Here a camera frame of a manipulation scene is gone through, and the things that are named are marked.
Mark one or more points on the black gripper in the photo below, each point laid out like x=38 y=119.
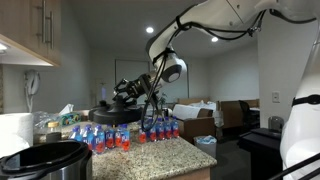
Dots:
x=145 y=86

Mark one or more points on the black pressure cooker lid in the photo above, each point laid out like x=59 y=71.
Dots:
x=116 y=116

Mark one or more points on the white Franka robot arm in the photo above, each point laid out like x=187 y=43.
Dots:
x=216 y=16

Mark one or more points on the steel pressure cooker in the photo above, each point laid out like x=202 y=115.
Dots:
x=76 y=166

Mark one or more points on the white window shade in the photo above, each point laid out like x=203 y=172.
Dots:
x=130 y=70
x=185 y=90

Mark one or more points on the green potted plant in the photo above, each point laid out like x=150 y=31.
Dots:
x=163 y=100

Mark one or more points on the colourful tissue box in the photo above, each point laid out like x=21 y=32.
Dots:
x=70 y=118

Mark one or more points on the white sheet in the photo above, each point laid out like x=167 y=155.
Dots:
x=186 y=111

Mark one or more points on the round ceiling light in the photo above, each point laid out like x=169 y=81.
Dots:
x=214 y=39
x=149 y=29

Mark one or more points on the brown armchair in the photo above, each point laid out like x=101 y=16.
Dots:
x=196 y=130

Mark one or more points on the dark jar with label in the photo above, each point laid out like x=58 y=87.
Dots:
x=54 y=135

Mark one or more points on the clear plastic bag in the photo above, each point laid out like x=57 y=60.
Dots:
x=41 y=118

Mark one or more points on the white bag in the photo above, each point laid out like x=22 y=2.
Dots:
x=217 y=118

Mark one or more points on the grey trash bin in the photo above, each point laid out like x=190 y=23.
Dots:
x=205 y=148

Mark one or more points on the brown wooden desk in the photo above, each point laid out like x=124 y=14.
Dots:
x=230 y=113

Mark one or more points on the white paper towel roll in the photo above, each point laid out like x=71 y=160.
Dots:
x=16 y=133

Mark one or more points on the black office chair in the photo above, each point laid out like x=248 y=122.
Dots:
x=248 y=113

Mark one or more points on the black side table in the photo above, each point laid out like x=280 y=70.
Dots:
x=260 y=150

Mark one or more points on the grey cup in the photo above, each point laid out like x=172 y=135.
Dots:
x=276 y=124

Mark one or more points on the white wall phone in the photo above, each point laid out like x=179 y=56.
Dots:
x=32 y=83

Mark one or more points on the wooden wall cabinet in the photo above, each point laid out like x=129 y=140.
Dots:
x=20 y=20

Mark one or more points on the white wall switch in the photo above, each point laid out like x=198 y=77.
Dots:
x=276 y=97

